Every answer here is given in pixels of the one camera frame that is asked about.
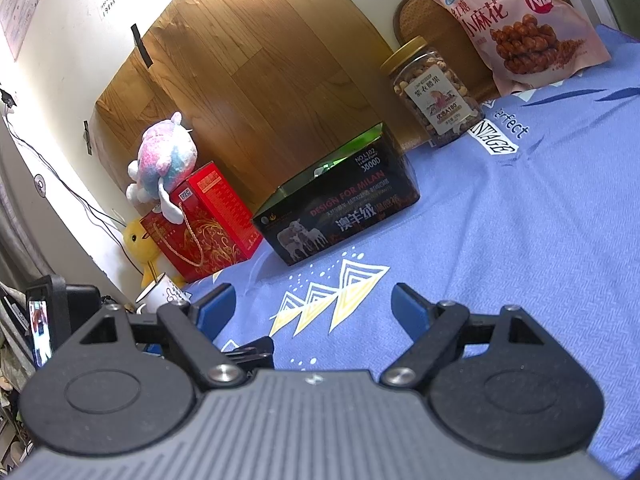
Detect white enamel mug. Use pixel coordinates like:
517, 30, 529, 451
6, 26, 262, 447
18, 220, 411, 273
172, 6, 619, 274
134, 273, 189, 314

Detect yellow chick plush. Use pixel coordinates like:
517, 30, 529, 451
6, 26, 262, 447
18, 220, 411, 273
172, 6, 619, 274
122, 218, 186, 289

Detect red gift bag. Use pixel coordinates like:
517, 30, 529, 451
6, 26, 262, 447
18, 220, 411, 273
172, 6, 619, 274
142, 162, 262, 283

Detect black sheep print box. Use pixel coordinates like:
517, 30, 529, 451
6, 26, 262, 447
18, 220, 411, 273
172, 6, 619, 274
253, 122, 420, 266

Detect blue printed tablecloth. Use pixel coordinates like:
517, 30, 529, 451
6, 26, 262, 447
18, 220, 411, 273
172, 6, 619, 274
182, 24, 640, 478

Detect pastel plush toy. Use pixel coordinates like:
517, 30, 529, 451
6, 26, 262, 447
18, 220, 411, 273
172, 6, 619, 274
126, 112, 198, 224

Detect peanut jar with gold lid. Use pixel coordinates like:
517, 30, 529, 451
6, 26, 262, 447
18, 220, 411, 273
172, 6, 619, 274
380, 36, 485, 148

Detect wooden panel board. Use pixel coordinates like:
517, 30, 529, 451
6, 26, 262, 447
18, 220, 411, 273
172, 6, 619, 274
90, 0, 425, 209

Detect round woven wooden board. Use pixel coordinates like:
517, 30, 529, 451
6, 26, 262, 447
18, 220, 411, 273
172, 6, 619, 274
393, 0, 500, 103

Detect pink twisted snack bag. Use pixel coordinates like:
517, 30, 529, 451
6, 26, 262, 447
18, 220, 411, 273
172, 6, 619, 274
433, 0, 611, 96

